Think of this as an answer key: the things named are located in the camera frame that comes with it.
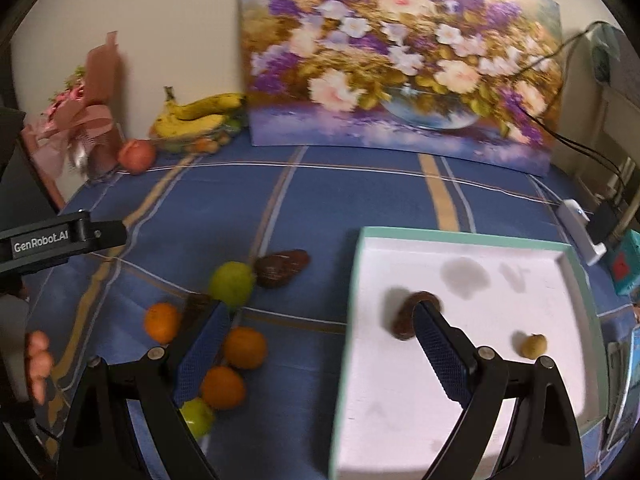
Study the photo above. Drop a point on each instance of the yellow banana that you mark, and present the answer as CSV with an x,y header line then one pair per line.
x,y
210,105
185,126

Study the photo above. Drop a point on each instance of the glass fruit bowl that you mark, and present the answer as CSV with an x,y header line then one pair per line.
x,y
235,127

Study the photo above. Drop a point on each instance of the dark brown avocado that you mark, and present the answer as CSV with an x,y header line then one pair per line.
x,y
280,267
195,305
402,320

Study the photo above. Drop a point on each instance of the flower painting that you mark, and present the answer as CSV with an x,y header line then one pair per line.
x,y
400,60

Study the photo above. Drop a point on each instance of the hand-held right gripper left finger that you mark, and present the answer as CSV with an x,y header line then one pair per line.
x,y
200,355

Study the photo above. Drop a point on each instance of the person's left hand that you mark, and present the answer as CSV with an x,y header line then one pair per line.
x,y
40,365

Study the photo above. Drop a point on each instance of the blue plaid blanket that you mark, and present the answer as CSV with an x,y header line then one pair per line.
x,y
350,200

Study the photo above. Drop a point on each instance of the green mango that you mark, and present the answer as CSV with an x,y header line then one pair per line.
x,y
199,417
231,282

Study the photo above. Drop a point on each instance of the orange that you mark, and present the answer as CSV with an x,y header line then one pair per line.
x,y
162,321
223,386
245,347

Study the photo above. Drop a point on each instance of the red apple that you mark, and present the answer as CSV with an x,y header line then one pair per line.
x,y
136,156

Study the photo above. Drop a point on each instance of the black power adapter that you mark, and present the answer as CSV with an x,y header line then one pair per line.
x,y
603,222

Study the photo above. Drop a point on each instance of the white wall socket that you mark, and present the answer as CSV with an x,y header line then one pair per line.
x,y
605,55

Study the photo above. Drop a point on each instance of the dark flat object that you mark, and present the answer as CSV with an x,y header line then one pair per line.
x,y
25,170

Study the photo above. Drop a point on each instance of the white furniture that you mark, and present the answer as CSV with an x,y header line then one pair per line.
x,y
600,135

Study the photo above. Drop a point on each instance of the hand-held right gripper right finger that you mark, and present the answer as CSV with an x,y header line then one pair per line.
x,y
442,360

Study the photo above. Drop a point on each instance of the small orange fruit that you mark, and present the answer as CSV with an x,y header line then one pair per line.
x,y
206,145

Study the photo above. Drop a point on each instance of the small yellow fruit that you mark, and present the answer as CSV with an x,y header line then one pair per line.
x,y
533,346

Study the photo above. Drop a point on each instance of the teal box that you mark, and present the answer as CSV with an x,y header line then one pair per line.
x,y
625,265

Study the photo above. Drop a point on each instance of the green white box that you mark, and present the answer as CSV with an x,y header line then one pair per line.
x,y
390,410

